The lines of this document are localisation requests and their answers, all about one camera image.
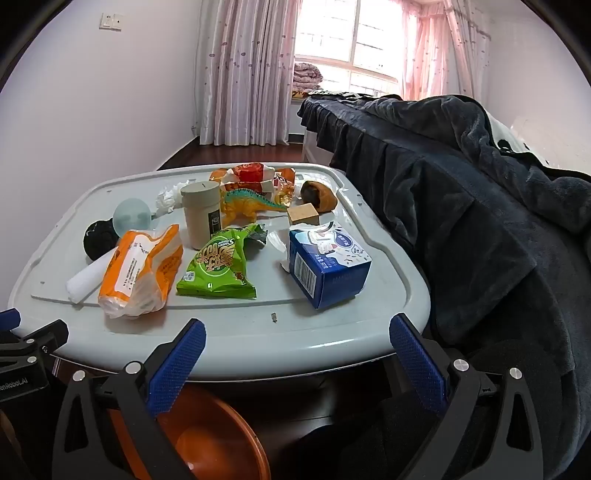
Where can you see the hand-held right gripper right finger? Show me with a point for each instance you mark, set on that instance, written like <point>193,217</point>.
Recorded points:
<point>415,364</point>

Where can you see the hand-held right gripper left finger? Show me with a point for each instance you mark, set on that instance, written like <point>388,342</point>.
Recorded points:
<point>178,369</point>

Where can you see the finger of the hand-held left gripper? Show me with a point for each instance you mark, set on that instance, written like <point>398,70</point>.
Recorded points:
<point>8,319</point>
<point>44,337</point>

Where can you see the orange plastic basin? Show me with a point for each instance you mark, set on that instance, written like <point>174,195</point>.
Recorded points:
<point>207,438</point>

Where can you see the red white wrapper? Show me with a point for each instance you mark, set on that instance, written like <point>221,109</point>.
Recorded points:
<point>251,174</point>

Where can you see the orange drink pouch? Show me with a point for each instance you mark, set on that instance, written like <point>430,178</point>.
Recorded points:
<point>286,179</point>

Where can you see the white foam roll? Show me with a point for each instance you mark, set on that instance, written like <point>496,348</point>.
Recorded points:
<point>85,281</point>

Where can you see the grey plastic storage box lid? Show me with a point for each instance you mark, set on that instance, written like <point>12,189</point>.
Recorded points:
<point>337,323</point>

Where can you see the orange white tissue packet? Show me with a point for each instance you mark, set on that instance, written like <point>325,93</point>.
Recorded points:
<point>134,272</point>

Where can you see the green snack packet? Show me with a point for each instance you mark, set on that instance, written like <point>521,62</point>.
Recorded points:
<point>214,267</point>

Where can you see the black fabric ball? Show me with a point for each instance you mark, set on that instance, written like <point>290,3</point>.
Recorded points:
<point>98,240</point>

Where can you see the blue white milk carton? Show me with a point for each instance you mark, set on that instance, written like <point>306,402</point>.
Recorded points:
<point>330,270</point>

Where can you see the translucent pale blue ball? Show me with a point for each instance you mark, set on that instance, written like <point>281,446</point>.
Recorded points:
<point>131,214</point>

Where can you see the beige lidded cup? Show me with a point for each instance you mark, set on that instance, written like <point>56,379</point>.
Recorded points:
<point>199,212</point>

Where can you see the crumpled white tissue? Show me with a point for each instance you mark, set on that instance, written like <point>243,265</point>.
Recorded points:
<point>167,199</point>

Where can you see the dark fleece blanket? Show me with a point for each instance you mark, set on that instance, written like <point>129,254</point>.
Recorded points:
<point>461,194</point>

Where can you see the orange toy dinosaur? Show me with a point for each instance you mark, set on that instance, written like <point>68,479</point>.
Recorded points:
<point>244,203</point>

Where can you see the small wooden block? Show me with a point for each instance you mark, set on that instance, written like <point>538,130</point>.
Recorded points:
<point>303,214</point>

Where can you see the pink dotted curtain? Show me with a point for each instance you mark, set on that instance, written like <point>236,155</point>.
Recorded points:
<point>438,46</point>
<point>244,69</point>

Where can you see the folded pink quilts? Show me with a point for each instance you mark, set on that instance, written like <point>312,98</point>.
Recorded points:
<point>307,76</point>

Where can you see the window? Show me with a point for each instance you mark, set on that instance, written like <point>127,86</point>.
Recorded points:
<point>351,41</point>

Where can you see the white wall socket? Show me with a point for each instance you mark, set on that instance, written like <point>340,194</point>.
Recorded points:
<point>111,21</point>

